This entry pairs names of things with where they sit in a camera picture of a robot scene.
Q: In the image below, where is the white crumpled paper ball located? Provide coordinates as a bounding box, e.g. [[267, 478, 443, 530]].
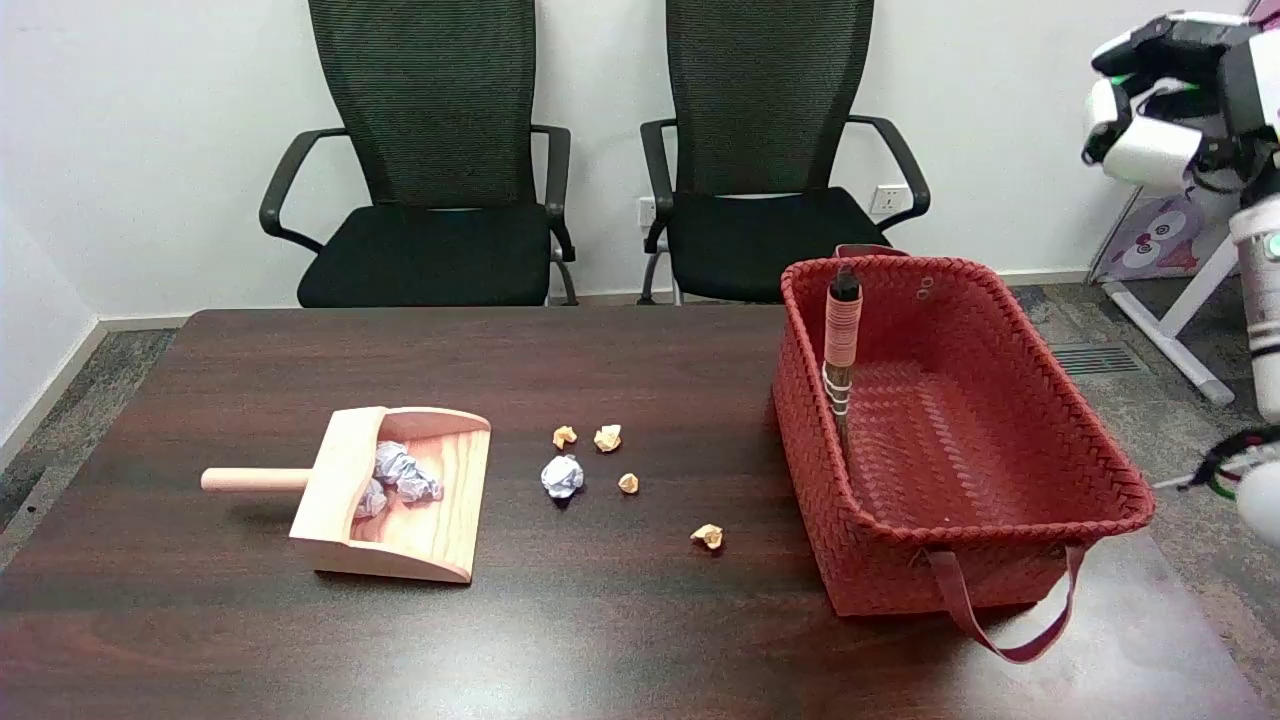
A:
[[541, 454, 585, 500]]

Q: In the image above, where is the red woven basket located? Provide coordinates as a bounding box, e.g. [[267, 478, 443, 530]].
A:
[[770, 243, 1157, 664]]

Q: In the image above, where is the floor vent grille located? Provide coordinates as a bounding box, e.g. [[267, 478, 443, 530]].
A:
[[1047, 342, 1145, 378]]

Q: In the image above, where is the broom with handle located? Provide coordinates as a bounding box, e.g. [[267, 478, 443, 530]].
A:
[[822, 267, 864, 473]]

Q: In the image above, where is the large white crumpled paper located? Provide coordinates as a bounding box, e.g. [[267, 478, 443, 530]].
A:
[[373, 441, 444, 504]]

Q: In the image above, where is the pink owl desk panel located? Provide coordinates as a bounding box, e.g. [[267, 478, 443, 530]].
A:
[[1087, 185, 1241, 284]]

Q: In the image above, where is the wooden dustpan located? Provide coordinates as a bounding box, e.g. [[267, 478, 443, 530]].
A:
[[200, 406, 492, 584]]

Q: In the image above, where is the black mesh office chair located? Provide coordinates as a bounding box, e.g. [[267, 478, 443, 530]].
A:
[[638, 0, 931, 306], [259, 0, 580, 309]]

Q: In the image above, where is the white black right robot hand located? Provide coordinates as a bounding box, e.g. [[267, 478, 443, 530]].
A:
[[1082, 10, 1280, 196]]

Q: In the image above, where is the white desk with owl panel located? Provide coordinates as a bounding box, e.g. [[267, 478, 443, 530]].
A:
[[1103, 232, 1243, 407]]

